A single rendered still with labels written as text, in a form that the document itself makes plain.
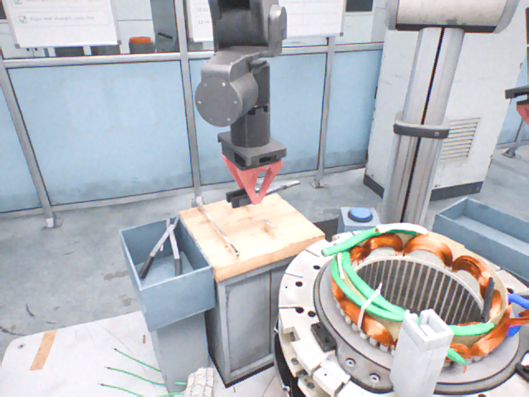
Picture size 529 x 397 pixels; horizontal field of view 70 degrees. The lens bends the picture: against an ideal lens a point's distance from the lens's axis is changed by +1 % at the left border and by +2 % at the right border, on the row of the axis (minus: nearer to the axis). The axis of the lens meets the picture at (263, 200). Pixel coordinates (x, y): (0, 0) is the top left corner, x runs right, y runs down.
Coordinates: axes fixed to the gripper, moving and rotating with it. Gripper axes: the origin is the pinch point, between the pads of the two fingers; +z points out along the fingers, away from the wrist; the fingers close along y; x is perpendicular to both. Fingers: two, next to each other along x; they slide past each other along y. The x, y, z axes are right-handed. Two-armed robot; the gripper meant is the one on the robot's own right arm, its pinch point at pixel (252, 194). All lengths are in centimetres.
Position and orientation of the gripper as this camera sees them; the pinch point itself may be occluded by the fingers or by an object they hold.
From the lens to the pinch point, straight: 59.0
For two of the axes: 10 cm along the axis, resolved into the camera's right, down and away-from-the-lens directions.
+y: 4.8, 4.4, -7.6
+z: 0.1, 8.6, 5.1
